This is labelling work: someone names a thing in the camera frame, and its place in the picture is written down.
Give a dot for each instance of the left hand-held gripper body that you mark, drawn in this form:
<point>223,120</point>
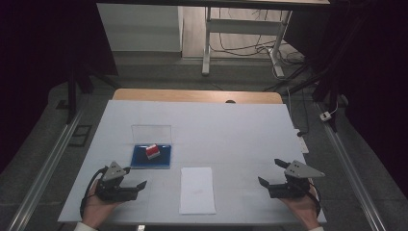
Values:
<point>113,172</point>

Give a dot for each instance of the black tripod legs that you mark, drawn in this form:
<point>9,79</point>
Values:
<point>304,84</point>

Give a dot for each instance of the white table cover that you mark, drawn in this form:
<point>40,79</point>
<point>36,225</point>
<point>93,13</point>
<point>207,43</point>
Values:
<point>240,144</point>

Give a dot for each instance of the white paper sheet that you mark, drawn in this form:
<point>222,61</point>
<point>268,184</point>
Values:
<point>197,192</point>

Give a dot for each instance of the black stand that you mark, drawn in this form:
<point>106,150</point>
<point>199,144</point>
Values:
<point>72,96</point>

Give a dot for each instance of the white tag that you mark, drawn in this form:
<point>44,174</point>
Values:
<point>303,146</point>

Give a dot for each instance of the person's right hand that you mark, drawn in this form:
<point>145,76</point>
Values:
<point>303,210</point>

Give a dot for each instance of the white cabinet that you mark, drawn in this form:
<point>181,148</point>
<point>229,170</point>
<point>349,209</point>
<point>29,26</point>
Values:
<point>138,29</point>

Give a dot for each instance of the person's left hand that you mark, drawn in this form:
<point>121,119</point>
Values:
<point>96,210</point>

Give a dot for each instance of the black curtain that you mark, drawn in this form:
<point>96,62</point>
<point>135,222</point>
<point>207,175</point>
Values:
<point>38,64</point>
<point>375,80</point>

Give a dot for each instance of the red and white stamp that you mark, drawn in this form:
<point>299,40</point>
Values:
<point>153,151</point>

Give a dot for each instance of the white-framed desk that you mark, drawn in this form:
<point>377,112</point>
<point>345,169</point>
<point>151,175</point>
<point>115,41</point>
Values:
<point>243,26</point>

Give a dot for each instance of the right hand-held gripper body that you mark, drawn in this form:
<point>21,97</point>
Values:
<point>296,171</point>

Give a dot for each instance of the aluminium floor rail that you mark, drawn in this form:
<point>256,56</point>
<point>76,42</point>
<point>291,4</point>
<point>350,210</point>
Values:
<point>349,173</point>
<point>45,174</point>

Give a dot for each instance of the white power adapter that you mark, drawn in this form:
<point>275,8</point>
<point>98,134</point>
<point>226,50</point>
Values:
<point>325,116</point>

